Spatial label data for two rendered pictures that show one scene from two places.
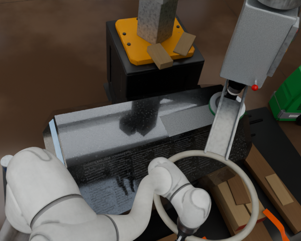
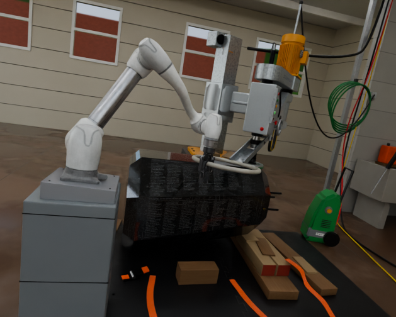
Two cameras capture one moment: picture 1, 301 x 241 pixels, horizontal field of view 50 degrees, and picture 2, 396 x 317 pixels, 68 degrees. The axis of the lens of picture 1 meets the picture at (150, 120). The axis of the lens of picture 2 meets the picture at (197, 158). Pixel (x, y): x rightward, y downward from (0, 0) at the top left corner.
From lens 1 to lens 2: 173 cm
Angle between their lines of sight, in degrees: 42
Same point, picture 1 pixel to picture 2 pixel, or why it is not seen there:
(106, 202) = (159, 186)
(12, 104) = not seen: hidden behind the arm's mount
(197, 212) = (213, 117)
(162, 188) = (196, 117)
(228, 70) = (247, 124)
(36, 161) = not seen: hidden behind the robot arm
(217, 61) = not seen: hidden behind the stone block
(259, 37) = (260, 99)
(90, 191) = (151, 175)
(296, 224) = (320, 285)
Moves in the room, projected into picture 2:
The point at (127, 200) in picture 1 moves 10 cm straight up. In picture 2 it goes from (174, 189) to (175, 177)
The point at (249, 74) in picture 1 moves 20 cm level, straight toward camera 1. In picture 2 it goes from (259, 124) to (248, 124)
